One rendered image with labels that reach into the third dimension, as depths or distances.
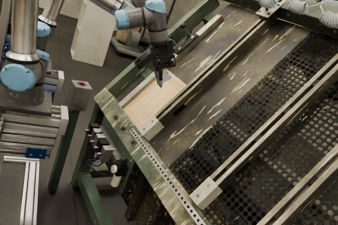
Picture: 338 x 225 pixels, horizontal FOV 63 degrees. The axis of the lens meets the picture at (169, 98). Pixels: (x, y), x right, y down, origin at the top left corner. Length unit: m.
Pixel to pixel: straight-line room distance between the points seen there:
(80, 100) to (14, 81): 0.88
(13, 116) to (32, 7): 0.51
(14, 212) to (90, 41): 3.98
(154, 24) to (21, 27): 0.47
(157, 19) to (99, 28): 4.40
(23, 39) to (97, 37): 4.39
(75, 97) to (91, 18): 3.55
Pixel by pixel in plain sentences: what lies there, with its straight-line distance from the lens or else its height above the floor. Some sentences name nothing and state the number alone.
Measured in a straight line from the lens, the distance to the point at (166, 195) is 1.39.
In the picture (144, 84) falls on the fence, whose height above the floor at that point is 1.09.
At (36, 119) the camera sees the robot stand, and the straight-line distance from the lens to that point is 1.39.
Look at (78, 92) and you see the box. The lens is 1.95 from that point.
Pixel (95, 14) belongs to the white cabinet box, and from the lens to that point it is 5.39.
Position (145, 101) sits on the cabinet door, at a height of 1.01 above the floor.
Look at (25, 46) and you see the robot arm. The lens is 1.14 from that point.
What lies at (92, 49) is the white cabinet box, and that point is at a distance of 5.54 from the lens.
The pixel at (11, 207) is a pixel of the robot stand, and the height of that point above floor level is 0.21.
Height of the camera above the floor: 1.66
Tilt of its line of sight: 19 degrees down
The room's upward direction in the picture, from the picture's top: 22 degrees clockwise
